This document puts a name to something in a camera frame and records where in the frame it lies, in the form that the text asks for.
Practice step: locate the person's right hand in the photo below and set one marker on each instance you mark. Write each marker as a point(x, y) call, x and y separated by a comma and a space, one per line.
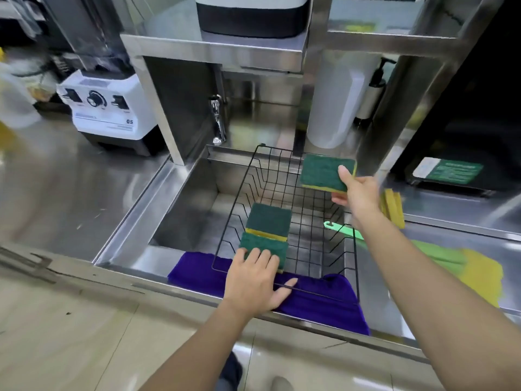
point(362, 199)

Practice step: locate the person's left hand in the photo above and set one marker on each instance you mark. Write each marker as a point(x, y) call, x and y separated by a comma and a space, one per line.
point(248, 287)

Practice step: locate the person's left thumb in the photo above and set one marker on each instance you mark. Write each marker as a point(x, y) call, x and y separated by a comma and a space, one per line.
point(288, 285)

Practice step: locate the person's right thumb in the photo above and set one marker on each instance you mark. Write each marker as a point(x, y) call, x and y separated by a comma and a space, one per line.
point(346, 179)

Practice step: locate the person's left middle finger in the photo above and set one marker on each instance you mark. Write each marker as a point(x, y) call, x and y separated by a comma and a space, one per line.
point(264, 258)

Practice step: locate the person's left little finger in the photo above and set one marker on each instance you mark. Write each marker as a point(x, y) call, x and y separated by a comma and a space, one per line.
point(241, 257)

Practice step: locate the green yellow scouring sponge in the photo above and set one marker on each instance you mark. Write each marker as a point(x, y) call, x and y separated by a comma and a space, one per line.
point(323, 171)
point(269, 219)
point(262, 246)

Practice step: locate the person's left forearm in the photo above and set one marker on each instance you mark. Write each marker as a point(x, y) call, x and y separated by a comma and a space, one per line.
point(199, 354)

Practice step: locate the person's right forearm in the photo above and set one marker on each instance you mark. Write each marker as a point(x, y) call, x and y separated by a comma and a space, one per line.
point(431, 305)

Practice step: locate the purple cloth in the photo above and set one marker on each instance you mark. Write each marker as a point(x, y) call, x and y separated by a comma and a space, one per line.
point(321, 305)

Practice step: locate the stainless steel sink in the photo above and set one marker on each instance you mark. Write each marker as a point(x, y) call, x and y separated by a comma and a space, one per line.
point(191, 215)

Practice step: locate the white plastic container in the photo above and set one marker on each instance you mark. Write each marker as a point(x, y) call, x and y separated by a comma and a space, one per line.
point(336, 105)

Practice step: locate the pump soap bottle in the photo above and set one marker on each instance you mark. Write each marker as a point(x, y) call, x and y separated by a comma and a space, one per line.
point(373, 97)

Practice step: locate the green and white label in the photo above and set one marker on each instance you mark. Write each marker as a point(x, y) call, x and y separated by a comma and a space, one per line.
point(451, 170)

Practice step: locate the green cloth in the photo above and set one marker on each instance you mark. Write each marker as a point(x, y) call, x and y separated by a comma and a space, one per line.
point(443, 256)

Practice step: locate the chrome faucet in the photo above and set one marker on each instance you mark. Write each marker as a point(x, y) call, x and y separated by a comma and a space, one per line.
point(218, 120)

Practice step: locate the black machine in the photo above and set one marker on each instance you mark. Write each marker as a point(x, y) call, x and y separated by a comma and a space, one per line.
point(480, 134)

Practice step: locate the stainless steel shelf unit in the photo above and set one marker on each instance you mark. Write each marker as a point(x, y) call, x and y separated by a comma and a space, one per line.
point(183, 101)

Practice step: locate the yellow cloth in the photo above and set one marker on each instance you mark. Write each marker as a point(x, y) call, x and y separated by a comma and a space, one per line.
point(482, 276)

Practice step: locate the white and black appliance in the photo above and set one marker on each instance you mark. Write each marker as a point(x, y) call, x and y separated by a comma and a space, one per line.
point(252, 16)

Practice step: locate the white blender base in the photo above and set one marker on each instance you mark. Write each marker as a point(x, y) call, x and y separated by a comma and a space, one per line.
point(110, 113)

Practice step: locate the clear blender jar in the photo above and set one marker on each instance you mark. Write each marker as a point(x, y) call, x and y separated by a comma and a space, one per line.
point(91, 32)

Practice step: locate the translucent plastic bottle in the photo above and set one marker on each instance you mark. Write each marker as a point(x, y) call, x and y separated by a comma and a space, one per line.
point(14, 101)

